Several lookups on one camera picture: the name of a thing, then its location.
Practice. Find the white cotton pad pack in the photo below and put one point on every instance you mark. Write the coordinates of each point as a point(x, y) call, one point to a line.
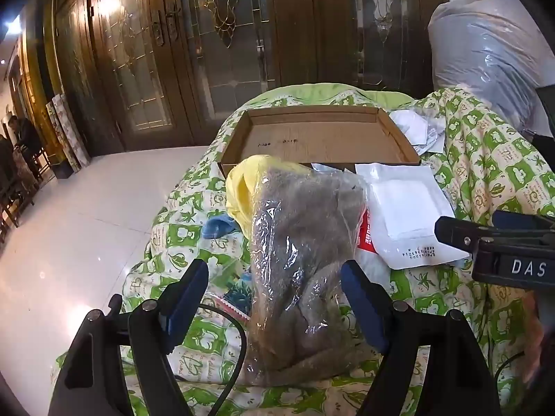
point(407, 212)

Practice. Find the white printed packet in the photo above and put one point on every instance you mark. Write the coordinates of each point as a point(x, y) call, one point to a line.
point(323, 167)

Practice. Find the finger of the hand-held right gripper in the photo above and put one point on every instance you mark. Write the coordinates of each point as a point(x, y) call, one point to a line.
point(520, 220)
point(455, 232)

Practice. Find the yellow towel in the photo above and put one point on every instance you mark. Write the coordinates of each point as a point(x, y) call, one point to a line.
point(243, 190)

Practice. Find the white face mask packet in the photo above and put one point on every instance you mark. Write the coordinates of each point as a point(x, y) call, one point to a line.
point(407, 125)
point(433, 138)

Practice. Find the wooden glass door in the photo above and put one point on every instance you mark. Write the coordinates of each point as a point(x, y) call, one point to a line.
point(381, 21)
point(130, 60)
point(230, 52)

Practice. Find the green printed blanket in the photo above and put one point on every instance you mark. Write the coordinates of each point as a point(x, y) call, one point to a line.
point(477, 173)

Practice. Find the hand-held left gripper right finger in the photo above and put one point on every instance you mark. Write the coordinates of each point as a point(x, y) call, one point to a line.
point(364, 307)

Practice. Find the cardboard box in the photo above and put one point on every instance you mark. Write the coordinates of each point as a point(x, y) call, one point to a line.
point(321, 138)

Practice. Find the printed long boxes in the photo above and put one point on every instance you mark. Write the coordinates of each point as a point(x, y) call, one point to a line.
point(65, 130)

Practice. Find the wooden chair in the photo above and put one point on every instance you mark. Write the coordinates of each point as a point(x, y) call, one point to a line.
point(13, 208)

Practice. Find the large clear plastic sack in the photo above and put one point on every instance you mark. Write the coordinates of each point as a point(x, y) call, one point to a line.
point(485, 60)

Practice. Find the scenic printed packet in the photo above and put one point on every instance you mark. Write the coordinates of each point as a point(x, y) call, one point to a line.
point(236, 294)

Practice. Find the white packet with red label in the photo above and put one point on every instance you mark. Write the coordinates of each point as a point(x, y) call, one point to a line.
point(367, 236)

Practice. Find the grey cloth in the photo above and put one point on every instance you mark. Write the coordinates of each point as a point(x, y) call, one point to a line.
point(299, 268)

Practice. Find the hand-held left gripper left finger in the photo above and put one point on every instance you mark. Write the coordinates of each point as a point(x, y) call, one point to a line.
point(190, 307)

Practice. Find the blue towel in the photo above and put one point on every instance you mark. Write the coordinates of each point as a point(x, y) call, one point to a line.
point(217, 227)

